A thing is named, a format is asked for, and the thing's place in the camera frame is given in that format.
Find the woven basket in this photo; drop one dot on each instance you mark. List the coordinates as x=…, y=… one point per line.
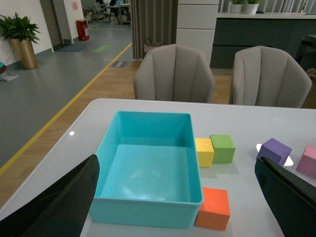
x=149, y=44

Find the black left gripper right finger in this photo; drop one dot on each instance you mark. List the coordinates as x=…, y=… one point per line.
x=291, y=199

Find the turquoise plastic bin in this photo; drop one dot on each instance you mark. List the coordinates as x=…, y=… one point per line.
x=149, y=174

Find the white column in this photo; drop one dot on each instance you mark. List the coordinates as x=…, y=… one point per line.
x=196, y=23

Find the green foam block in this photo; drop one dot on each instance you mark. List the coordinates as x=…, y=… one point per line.
x=224, y=148

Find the potted plant in gold planter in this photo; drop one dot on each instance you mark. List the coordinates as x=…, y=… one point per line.
x=21, y=33

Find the white potted plant left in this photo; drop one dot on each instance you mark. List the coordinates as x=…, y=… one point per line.
x=236, y=6

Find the white potted plant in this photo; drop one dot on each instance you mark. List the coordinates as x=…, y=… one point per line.
x=252, y=6
x=236, y=6

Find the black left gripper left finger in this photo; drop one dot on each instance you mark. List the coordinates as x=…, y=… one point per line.
x=61, y=209

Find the orange foam block near bin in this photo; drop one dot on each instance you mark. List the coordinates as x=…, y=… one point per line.
x=214, y=213

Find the purple foam block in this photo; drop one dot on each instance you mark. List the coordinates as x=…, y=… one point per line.
x=275, y=151

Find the yellow foam block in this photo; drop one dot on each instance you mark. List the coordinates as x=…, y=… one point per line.
x=205, y=151

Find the dark grey counter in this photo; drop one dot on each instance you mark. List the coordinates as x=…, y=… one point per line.
x=235, y=32

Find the grey curtain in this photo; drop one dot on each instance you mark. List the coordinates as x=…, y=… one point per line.
x=153, y=19

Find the left beige chair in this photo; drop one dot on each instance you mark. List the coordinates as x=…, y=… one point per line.
x=174, y=73

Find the beige chair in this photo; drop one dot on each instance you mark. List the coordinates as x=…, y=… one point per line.
x=174, y=73
x=266, y=76

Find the white potted plant right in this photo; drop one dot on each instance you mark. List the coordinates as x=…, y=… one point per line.
x=252, y=6

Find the pink foam block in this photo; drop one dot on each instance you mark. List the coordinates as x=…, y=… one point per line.
x=307, y=162

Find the right beige chair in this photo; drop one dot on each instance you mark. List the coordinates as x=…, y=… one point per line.
x=266, y=76

